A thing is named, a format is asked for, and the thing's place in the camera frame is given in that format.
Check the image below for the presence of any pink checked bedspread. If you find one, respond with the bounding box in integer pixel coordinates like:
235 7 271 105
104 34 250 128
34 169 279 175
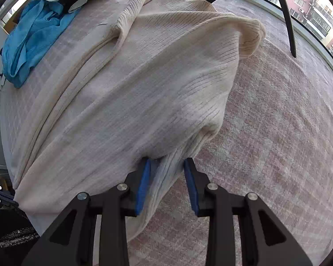
0 0 333 266

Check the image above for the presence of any black garment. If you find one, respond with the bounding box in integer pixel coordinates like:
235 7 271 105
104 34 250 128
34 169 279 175
60 0 83 13

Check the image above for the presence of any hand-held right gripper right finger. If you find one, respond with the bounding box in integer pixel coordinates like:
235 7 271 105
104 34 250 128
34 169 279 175
184 157 313 266

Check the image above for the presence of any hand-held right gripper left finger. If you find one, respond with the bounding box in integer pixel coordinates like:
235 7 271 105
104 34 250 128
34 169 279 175
22 157 152 266

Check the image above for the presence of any cream ribbed knit sweater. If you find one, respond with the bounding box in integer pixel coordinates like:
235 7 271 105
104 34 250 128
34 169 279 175
13 0 267 243

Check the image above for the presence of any blue garment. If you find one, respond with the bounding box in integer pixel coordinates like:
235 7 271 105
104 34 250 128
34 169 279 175
0 0 82 89

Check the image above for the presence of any person's black tweed jacket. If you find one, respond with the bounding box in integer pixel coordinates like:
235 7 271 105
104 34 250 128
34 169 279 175
0 217 43 257

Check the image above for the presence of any black tripod stand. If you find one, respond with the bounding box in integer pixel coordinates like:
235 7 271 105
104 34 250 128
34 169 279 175
205 0 297 58

